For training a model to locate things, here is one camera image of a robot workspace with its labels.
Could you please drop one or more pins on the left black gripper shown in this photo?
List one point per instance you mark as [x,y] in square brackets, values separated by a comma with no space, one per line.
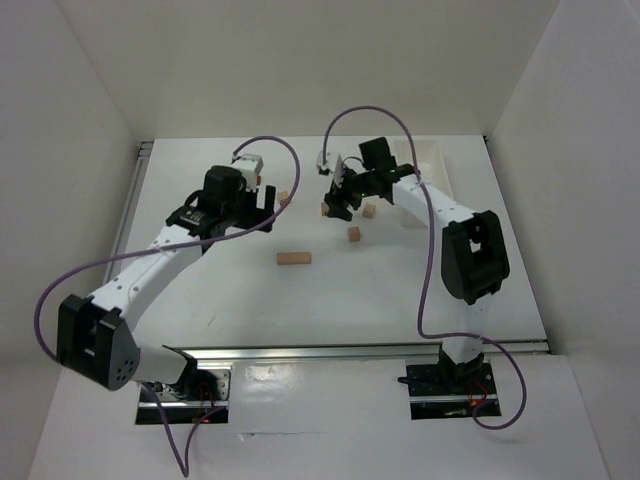
[258,212]

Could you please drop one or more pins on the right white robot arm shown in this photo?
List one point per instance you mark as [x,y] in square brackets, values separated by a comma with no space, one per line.
[473,257]

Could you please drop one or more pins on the light wood cube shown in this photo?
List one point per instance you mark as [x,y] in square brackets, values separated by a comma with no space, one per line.
[284,198]
[353,234]
[369,210]

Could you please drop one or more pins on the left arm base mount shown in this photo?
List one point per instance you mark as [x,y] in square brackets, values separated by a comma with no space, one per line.
[209,399]

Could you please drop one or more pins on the aluminium front rail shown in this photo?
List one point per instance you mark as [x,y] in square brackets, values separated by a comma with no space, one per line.
[314,353]

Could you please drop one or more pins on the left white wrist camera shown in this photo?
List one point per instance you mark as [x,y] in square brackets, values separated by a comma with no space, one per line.
[251,166]

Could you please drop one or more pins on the white plastic bin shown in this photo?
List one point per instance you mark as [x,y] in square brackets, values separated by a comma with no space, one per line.
[432,167]

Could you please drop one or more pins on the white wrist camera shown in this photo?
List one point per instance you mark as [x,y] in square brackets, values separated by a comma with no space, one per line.
[251,166]
[331,164]

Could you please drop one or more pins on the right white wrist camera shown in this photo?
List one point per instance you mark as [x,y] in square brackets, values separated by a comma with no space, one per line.
[331,164]

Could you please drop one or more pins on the aluminium left rail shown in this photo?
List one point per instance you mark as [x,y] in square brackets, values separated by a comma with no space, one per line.
[126,220]

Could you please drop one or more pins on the long light wood block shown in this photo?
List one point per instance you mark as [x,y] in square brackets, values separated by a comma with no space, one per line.
[293,258]

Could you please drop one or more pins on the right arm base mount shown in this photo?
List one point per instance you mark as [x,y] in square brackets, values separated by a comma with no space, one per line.
[431,398]

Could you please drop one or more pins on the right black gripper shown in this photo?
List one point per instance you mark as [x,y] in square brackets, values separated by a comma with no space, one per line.
[343,195]

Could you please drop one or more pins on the aluminium rail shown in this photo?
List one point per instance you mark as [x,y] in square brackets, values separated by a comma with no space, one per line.
[126,220]
[314,353]

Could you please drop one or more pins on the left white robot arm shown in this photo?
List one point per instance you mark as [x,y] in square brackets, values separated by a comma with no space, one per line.
[94,336]

